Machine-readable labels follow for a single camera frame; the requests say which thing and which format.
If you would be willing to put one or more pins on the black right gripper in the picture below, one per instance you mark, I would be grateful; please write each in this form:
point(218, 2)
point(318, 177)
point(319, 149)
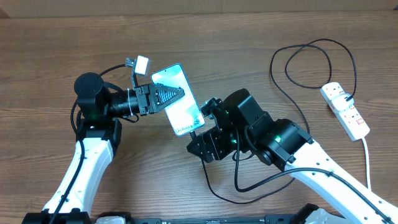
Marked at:
point(211, 142)

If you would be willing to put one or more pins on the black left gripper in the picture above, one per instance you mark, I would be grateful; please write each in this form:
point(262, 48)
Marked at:
point(152, 91)

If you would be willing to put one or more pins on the Samsung Galaxy smartphone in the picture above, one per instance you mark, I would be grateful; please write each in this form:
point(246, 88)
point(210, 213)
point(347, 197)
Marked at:
point(184, 114)

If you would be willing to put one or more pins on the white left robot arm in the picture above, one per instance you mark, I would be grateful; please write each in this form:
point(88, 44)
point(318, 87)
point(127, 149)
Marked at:
point(98, 134)

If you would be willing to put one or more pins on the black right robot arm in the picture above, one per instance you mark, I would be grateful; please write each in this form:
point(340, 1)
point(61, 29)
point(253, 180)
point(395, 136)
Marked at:
point(241, 125)

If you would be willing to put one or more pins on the white charger plug adapter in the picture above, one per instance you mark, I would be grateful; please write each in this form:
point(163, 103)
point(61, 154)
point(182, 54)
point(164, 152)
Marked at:
point(341, 102)

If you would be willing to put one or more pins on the white power strip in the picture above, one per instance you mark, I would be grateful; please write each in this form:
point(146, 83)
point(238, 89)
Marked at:
point(350, 119)

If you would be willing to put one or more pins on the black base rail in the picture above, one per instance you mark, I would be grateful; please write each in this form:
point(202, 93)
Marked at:
point(125, 217)

